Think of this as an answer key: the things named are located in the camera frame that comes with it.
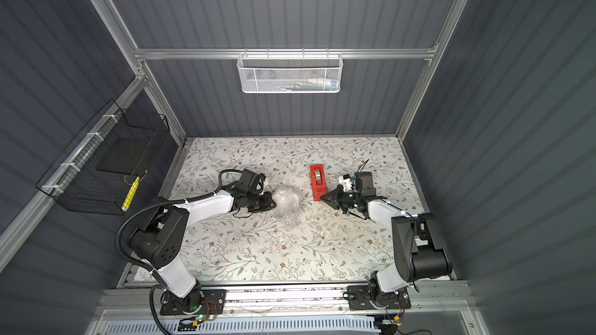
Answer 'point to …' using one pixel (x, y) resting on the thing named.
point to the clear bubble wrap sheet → (288, 202)
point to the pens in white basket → (316, 84)
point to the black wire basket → (95, 171)
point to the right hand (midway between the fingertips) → (324, 198)
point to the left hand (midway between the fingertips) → (279, 208)
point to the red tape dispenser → (317, 177)
